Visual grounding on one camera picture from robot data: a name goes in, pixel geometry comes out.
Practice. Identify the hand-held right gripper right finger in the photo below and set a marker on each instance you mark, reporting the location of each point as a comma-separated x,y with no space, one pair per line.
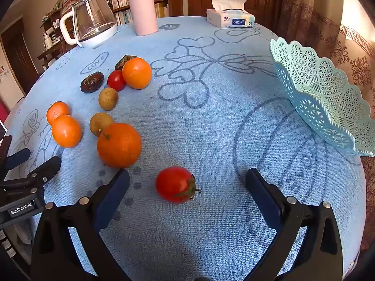
260,193

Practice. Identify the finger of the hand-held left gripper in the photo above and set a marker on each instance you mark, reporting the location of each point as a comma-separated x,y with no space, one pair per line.
17,158
45,169

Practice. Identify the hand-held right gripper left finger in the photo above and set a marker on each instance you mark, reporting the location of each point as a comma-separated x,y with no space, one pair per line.
114,199

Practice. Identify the small orange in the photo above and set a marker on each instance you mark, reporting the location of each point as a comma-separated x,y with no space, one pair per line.
57,109
66,130

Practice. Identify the large orange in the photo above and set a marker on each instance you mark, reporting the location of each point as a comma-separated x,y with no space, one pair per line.
119,145

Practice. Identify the red tomato with stem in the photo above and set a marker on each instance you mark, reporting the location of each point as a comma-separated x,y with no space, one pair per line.
175,184

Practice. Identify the brown longan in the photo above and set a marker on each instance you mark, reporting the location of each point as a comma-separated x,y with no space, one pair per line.
99,123
107,99

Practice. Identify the dark water chestnut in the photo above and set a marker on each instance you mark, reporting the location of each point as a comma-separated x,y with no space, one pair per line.
121,63
92,82

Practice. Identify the light blue plastic basket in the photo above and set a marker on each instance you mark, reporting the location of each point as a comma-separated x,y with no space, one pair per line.
316,93

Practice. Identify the small red tomato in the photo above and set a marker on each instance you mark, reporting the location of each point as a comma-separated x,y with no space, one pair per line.
116,80

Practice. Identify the medium orange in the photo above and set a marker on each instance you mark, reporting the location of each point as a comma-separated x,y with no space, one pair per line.
136,73

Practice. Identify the blue printed tablecloth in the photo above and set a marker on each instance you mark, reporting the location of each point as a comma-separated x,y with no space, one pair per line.
205,123

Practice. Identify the dark wooden door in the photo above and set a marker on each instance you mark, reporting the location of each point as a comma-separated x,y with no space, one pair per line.
17,58

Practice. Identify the dark wooden side table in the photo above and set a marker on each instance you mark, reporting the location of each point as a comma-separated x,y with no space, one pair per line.
49,54

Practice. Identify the patterned beige curtain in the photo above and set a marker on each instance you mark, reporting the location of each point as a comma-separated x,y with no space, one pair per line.
322,35

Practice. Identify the white tissue box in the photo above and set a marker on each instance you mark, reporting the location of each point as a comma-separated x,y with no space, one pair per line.
225,19

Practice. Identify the pink thermos bottle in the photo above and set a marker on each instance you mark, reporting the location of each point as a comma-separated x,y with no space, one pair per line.
142,11

